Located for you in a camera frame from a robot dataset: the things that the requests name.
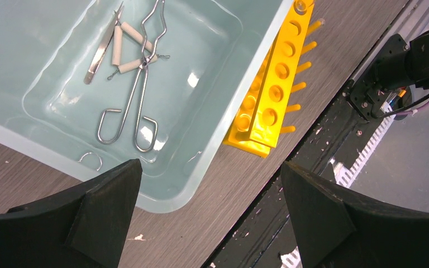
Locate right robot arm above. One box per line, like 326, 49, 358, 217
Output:
349, 30, 429, 121

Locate metal crucible tongs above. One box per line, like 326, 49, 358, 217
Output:
97, 1, 167, 152

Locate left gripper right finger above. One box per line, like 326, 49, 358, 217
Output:
280, 162, 429, 267

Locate light green plastic tub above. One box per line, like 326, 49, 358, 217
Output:
0, 1, 292, 213

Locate thin metal tweezers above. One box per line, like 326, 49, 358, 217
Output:
83, 2, 124, 85

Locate yellow test tube rack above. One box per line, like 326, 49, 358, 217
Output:
222, 1, 324, 158

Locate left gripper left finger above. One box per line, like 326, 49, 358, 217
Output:
0, 159, 142, 267

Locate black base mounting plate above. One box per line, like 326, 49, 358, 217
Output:
203, 79, 388, 267

